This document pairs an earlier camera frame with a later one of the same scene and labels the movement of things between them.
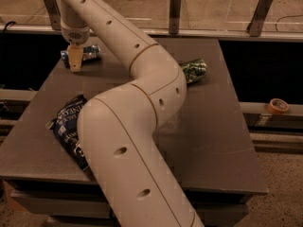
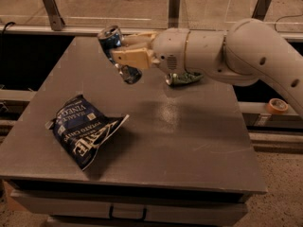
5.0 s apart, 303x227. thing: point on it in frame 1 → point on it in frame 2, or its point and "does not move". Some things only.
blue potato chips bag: (65, 128) does not move
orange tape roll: (277, 106) does not move
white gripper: (75, 35) → (169, 49)
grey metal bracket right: (256, 26) does not move
